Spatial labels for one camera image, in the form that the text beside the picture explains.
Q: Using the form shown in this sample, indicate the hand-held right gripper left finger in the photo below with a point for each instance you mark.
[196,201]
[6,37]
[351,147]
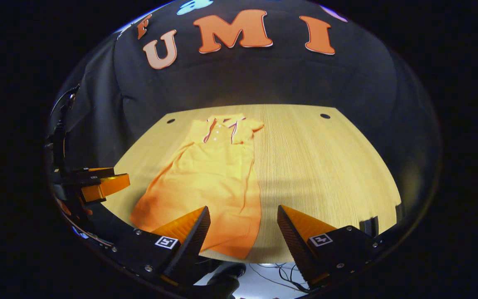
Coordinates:
[195,241]

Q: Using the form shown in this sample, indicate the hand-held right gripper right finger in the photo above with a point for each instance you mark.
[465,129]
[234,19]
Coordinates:
[293,245]

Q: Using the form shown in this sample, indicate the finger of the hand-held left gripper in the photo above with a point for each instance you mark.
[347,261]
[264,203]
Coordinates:
[106,186]
[98,172]

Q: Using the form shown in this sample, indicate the dark rounded object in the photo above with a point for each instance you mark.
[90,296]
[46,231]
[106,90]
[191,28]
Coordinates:
[222,280]

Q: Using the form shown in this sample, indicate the orange polo T-shirt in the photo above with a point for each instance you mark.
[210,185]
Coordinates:
[210,178]

